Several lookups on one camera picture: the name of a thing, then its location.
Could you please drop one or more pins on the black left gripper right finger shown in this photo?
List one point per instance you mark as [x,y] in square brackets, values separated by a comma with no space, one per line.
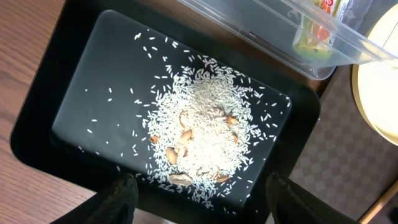
[289,203]

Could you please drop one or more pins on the clear plastic bin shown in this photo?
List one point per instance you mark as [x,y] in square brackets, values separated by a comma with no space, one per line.
[271,25]

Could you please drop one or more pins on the yellow plate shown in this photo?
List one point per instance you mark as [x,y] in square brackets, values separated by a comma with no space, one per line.
[374,85]

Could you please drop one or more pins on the rice and nut scraps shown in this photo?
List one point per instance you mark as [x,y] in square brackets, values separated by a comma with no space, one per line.
[179,119]

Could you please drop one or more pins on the green snack wrapper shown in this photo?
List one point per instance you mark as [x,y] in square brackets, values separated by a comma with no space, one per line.
[310,41]

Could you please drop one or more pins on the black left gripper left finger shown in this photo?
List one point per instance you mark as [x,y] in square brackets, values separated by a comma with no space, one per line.
[115,204]

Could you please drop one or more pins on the wooden chopstick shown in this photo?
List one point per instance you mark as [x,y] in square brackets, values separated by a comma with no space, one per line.
[379,204]

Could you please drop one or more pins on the black food waste tray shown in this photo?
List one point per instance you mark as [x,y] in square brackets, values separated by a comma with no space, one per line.
[50,124]

